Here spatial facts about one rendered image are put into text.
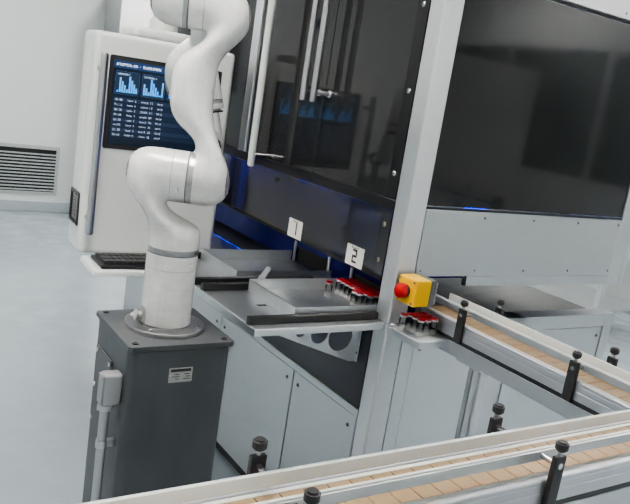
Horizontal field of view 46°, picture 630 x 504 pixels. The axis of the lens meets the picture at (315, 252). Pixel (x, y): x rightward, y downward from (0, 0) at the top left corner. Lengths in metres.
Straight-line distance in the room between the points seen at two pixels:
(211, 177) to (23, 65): 5.57
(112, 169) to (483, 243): 1.27
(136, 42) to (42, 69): 4.61
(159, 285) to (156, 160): 0.29
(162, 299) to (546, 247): 1.21
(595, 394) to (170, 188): 1.03
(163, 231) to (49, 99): 5.57
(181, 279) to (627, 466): 1.00
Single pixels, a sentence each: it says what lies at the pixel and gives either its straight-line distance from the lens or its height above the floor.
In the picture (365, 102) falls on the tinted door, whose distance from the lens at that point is 2.17.
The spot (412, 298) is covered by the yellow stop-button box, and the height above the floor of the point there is 0.98.
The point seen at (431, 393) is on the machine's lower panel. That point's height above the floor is 0.66.
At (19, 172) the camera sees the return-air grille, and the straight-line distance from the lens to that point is 7.25.
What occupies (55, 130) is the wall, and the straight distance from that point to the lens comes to 7.28.
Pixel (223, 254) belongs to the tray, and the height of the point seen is 0.90.
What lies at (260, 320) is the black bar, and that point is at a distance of 1.85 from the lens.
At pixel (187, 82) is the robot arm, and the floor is 1.44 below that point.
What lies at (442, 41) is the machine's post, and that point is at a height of 1.63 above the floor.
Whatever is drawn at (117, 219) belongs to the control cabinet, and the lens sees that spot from 2.68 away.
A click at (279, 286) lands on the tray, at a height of 0.89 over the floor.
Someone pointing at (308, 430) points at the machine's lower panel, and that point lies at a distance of 2.40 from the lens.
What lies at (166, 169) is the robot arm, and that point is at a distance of 1.69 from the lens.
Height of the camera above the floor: 1.46
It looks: 12 degrees down
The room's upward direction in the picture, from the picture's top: 9 degrees clockwise
